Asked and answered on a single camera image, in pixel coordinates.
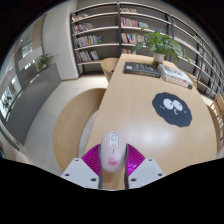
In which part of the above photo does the small green plant by window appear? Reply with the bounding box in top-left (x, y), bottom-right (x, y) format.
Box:
top-left (1, 94), bottom-right (14, 111)

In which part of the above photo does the green potted plant white pot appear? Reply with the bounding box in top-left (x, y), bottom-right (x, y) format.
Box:
top-left (130, 28), bottom-right (191, 65)

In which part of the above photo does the slatted wooden chair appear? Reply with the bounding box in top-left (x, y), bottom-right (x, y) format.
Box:
top-left (210, 93), bottom-right (224, 117)

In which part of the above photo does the white illustrated book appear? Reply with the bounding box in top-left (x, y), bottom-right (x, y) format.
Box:
top-left (157, 63), bottom-right (194, 86)

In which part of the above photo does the dark cloud-shaped mouse pad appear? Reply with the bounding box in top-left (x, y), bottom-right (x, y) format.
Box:
top-left (152, 92), bottom-right (193, 128)

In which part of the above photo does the leafy plant on grey ledge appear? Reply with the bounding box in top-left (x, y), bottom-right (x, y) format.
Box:
top-left (35, 53), bottom-right (56, 72)

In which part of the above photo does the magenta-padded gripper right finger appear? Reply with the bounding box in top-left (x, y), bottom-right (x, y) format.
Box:
top-left (123, 143), bottom-right (167, 190)

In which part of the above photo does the book with white-red spine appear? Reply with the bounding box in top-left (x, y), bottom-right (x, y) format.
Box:
top-left (161, 75), bottom-right (194, 90)

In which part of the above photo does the grey bookshelf unit with books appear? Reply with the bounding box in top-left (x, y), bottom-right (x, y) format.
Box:
top-left (69, 1), bottom-right (224, 98)

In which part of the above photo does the pale pink computer mouse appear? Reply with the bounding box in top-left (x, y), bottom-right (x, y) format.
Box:
top-left (99, 130), bottom-right (128, 174)

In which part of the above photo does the black hardcover book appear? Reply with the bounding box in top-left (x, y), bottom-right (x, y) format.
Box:
top-left (123, 61), bottom-right (163, 79)

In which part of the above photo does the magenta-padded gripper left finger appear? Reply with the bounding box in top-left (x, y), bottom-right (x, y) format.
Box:
top-left (60, 143), bottom-right (104, 190)

